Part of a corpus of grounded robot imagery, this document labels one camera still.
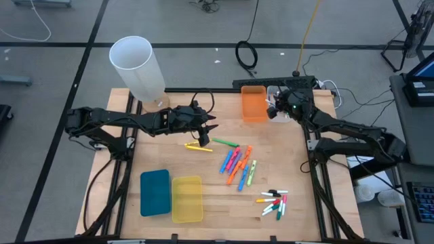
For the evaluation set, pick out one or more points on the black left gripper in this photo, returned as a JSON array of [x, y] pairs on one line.
[[183, 120]]

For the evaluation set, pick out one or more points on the white marker green cap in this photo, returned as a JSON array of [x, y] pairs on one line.
[[279, 210], [271, 209]]

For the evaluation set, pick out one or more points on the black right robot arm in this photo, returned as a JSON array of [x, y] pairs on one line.
[[356, 135]]

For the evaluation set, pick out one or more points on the white rounded object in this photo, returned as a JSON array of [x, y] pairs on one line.
[[364, 193], [390, 198]]

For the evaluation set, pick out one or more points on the white marker pink cap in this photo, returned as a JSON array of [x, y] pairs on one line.
[[284, 205]]

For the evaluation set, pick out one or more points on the grey side table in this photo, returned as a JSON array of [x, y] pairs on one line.
[[417, 128]]

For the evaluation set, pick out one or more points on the orange plastic bin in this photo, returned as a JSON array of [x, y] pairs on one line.
[[254, 105]]

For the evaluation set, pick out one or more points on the white marker yellow cap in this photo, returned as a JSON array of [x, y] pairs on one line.
[[266, 200]]

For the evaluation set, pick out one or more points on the black object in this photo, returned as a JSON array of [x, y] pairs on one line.
[[5, 117]]

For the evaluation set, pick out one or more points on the purple chunky highlighter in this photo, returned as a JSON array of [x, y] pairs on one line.
[[235, 163]]

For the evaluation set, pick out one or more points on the white lamp with wooden base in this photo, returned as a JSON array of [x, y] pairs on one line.
[[139, 71]]

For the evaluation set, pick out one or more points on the black aluminium table frame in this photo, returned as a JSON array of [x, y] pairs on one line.
[[220, 90]]

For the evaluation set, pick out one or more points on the pink chunky highlighter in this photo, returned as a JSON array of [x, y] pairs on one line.
[[233, 158]]

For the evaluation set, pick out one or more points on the green slim highlighter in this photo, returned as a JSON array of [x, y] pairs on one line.
[[225, 142]]

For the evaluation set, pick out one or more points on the yellow slim highlighter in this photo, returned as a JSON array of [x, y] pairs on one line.
[[191, 143], [200, 149]]

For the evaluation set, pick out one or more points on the clear plastic bin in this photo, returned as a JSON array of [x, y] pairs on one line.
[[269, 93]]

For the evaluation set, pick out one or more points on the laptop with blue screen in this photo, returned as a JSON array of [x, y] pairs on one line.
[[418, 89]]

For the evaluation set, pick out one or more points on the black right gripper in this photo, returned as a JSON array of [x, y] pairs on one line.
[[291, 106]]

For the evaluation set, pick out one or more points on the grey metal base bar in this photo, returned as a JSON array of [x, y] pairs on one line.
[[15, 81], [42, 2]]

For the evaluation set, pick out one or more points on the yellow plastic bin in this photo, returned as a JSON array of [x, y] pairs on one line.
[[187, 200]]

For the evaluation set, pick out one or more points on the teal plastic bin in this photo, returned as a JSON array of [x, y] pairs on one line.
[[155, 193]]

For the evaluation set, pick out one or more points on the orange chunky highlighter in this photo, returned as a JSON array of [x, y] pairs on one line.
[[246, 157], [234, 173]]

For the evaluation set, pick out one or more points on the silver mounting plate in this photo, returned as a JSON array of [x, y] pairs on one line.
[[312, 144], [129, 142]]

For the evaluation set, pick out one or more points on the grey desk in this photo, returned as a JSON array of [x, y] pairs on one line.
[[403, 220]]

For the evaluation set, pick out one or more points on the black diagonal bar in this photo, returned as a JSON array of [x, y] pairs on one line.
[[369, 171]]

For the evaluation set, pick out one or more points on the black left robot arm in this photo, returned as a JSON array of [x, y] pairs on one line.
[[101, 118]]

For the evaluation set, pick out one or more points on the black keyboard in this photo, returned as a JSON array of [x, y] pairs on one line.
[[424, 203]]

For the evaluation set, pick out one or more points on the light green chunky highlighter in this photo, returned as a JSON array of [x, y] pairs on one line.
[[251, 173]]

